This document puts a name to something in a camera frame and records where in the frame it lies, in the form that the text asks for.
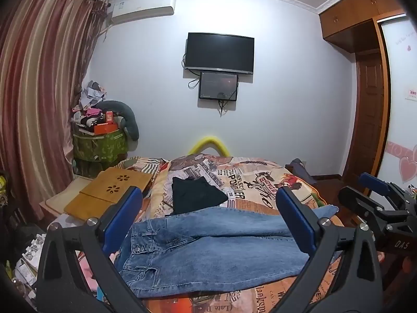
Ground striped red curtain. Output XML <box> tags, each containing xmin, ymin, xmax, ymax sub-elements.
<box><xmin>0</xmin><ymin>0</ymin><xmax>109</xmax><ymax>223</ymax></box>

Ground grey long pillow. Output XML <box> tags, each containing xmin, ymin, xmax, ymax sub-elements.
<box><xmin>94</xmin><ymin>100</ymin><xmax>140</xmax><ymax>143</ymax></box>

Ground pile of mixed clothes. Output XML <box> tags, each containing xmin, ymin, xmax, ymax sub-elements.
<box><xmin>72</xmin><ymin>80</ymin><xmax>109</xmax><ymax>128</ymax></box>

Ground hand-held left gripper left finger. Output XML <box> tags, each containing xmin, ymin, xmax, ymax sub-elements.
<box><xmin>36</xmin><ymin>186</ymin><xmax>149</xmax><ymax>313</ymax></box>

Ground blue denim pants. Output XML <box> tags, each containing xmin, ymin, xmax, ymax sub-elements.
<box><xmin>114</xmin><ymin>204</ymin><xmax>341</xmax><ymax>299</ymax></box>

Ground white air conditioner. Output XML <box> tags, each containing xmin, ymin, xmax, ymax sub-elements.
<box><xmin>109</xmin><ymin>0</ymin><xmax>177</xmax><ymax>25</ymax></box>

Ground small black wall monitor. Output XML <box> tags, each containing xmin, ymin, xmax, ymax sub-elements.
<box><xmin>199</xmin><ymin>71</ymin><xmax>238</xmax><ymax>101</ymax></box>

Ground pile of white packets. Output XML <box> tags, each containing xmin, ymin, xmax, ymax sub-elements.
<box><xmin>12</xmin><ymin>228</ymin><xmax>50</xmax><ymax>301</ymax></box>

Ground beige cushioned bench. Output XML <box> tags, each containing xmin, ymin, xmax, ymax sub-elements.
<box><xmin>39</xmin><ymin>175</ymin><xmax>96</xmax><ymax>220</ymax></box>

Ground black folded garment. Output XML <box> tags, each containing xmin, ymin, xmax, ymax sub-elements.
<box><xmin>171</xmin><ymin>177</ymin><xmax>229</xmax><ymax>216</ymax></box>

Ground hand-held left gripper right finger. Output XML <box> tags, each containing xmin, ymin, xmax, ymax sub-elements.
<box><xmin>270</xmin><ymin>186</ymin><xmax>384</xmax><ymax>313</ymax></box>

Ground dark blue cloth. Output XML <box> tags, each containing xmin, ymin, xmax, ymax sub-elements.
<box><xmin>285</xmin><ymin>158</ymin><xmax>315</xmax><ymax>184</ymax></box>

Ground flat orange box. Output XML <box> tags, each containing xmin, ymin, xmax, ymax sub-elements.
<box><xmin>94</xmin><ymin>122</ymin><xmax>119</xmax><ymax>135</ymax></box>

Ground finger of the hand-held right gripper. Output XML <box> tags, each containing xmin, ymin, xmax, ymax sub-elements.
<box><xmin>338</xmin><ymin>186</ymin><xmax>393</xmax><ymax>226</ymax></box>
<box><xmin>358</xmin><ymin>172</ymin><xmax>405</xmax><ymax>200</ymax></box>

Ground brown wooden door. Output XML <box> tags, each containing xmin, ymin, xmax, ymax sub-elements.
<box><xmin>353</xmin><ymin>50</ymin><xmax>384</xmax><ymax>179</ymax></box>

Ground yellow foam tube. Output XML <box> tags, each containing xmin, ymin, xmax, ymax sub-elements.
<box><xmin>188</xmin><ymin>136</ymin><xmax>229</xmax><ymax>157</ymax></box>

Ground wooden overhead cabinet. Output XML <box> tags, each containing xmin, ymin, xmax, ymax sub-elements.
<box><xmin>319</xmin><ymin>0</ymin><xmax>408</xmax><ymax>53</ymax></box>

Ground black wall television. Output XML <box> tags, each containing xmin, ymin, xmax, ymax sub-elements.
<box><xmin>184</xmin><ymin>33</ymin><xmax>255</xmax><ymax>75</ymax></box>

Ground bamboo lap desk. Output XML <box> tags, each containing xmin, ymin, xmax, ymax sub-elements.
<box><xmin>63</xmin><ymin>167</ymin><xmax>154</xmax><ymax>222</ymax></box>

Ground green fabric storage box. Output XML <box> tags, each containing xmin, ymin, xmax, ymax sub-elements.
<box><xmin>72</xmin><ymin>130</ymin><xmax>128</xmax><ymax>164</ymax></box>

